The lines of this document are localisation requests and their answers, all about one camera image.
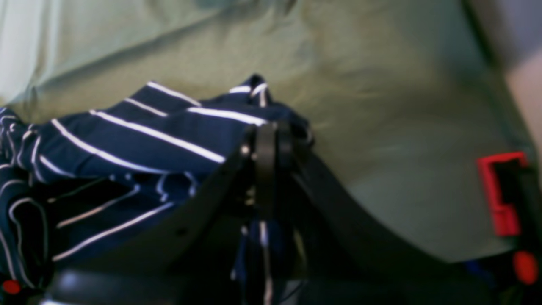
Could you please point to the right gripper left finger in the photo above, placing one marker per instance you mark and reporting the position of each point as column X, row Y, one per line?
column 213, row 250

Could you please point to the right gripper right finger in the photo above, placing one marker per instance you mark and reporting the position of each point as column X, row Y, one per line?
column 352, row 259

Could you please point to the navy white striped T-shirt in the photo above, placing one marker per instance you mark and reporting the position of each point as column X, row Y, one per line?
column 79, row 185

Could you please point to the light green table cloth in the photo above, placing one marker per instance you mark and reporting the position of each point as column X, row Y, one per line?
column 399, row 93

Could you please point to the blue orange bar clamp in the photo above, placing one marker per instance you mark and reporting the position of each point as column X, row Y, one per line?
column 511, row 187

